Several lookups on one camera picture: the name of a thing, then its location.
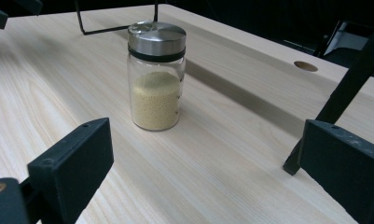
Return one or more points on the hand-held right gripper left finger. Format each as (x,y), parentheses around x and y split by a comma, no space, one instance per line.
(72,168)

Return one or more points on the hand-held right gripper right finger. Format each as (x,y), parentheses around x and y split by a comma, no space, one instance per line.
(343,168)

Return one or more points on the glass jar with metal lid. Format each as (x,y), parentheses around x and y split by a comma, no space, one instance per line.
(156,77)

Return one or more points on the black metal stand leg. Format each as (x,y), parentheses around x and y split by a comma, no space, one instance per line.
(349,84)

